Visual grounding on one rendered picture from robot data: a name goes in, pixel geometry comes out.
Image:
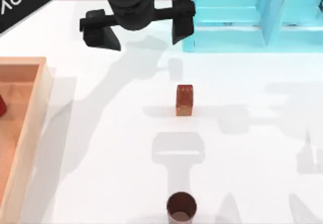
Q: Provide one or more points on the light blue rack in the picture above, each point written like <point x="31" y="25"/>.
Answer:
<point x="227" y="14"/>

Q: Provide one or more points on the brown bread loaf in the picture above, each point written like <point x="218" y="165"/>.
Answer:
<point x="185" y="100"/>

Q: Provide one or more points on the shallow salmon-coloured box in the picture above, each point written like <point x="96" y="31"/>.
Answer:
<point x="30" y="108"/>

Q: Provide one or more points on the small red object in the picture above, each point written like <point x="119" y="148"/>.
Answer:
<point x="2" y="108"/>

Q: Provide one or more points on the brown cup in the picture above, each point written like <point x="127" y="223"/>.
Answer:
<point x="181" y="209"/>

